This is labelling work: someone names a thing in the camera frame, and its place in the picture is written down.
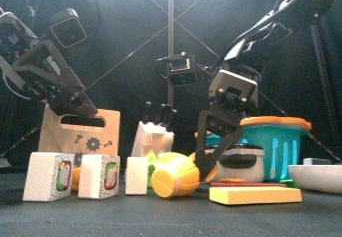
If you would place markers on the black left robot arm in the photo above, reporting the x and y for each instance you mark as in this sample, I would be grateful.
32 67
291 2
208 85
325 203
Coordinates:
11 37

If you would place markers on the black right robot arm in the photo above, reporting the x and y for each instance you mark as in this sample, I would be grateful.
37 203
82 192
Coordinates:
295 4

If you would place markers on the teal basket with orange rim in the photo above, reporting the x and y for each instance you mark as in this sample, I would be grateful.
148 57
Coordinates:
279 144

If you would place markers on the green toy corn husk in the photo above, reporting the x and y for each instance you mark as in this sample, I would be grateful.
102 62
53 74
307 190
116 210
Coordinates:
153 164

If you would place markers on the grey toy cooking pot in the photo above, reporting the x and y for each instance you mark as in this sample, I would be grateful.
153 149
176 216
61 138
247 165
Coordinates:
243 164

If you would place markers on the small orange flat toy piece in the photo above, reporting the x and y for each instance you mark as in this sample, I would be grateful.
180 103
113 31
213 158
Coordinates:
233 180

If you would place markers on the white toy knife block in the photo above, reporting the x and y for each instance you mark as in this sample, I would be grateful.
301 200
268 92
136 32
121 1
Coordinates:
154 141

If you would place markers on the thin red toy stick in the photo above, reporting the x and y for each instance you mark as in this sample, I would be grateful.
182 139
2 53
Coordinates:
249 184

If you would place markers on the black tripod leg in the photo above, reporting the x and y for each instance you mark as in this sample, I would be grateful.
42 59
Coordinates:
21 141

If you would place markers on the yellow flat sponge block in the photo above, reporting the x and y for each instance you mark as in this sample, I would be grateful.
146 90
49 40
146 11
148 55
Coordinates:
256 195

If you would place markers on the small green toy piece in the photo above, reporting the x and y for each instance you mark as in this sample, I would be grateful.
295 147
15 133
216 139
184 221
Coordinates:
291 183

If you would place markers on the narrow white box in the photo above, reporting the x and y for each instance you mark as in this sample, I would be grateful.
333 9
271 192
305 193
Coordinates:
136 176

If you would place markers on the medium white speckled box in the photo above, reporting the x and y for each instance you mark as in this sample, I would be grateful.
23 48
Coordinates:
96 177

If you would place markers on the small grey block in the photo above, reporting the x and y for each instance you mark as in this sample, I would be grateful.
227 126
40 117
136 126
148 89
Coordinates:
317 161

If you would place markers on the small orange toy food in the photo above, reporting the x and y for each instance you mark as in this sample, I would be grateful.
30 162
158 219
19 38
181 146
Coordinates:
77 179

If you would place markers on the large white speckled box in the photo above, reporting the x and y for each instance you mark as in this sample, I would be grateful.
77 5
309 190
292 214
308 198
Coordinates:
45 177

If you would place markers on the white bowl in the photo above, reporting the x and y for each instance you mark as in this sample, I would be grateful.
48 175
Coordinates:
319 178

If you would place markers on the metal vertical pole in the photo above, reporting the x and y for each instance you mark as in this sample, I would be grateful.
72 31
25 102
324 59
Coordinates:
170 17

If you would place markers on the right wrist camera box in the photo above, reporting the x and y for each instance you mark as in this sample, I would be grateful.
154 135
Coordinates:
235 87

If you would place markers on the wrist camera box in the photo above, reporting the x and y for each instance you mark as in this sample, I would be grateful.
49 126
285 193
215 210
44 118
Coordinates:
69 29
235 87

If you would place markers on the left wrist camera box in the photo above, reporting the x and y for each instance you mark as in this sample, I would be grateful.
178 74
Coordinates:
69 29

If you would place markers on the black camera on pole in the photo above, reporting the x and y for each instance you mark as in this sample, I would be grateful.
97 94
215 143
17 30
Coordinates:
181 68

